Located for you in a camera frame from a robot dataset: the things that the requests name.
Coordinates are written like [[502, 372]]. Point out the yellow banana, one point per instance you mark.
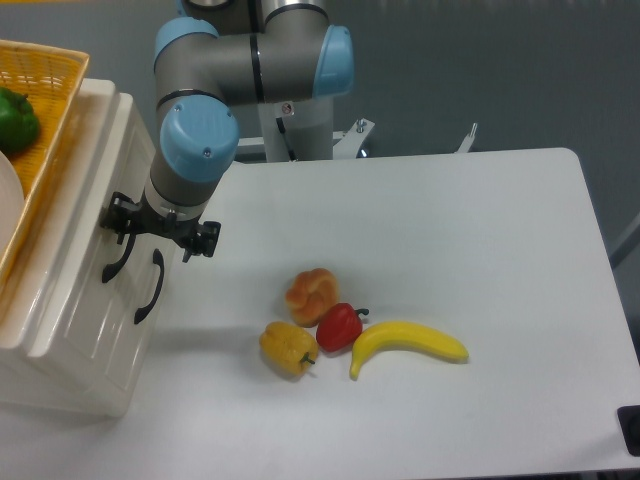
[[404, 335]]

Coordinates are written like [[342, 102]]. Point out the green bell pepper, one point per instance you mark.
[[20, 127]]

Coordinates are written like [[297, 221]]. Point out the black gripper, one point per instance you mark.
[[123, 216]]

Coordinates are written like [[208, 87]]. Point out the red bell pepper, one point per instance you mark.
[[339, 327]]

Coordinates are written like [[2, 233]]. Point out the yellow woven basket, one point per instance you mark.
[[51, 77]]

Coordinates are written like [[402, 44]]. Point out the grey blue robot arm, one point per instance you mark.
[[213, 56]]

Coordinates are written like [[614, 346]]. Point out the white drawer cabinet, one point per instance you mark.
[[27, 292]]

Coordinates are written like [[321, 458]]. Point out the black top drawer handle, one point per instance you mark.
[[111, 270]]

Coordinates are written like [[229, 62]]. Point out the yellow bell pepper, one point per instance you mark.
[[289, 347]]

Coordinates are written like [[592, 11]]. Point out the black device at table edge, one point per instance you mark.
[[629, 420]]

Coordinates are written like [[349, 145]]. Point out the orange bread roll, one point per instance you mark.
[[311, 295]]

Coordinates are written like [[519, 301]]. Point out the white plate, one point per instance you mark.
[[11, 201]]

